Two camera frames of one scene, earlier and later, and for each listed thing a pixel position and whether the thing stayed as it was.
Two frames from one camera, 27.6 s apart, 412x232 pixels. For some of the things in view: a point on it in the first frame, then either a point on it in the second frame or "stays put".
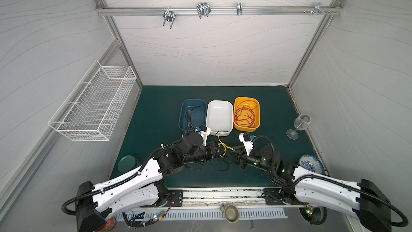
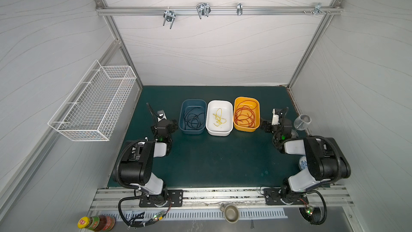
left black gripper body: [205, 153] to [172, 126]
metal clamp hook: [169, 15] stays put
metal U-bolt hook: [203, 9] stays put
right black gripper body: [242, 158] to [281, 120]
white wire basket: [92, 110] stays put
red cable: [244, 114] stays put
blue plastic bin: [198, 114] stays put
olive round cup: [231, 212] stays put
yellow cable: [225, 145] to [218, 116]
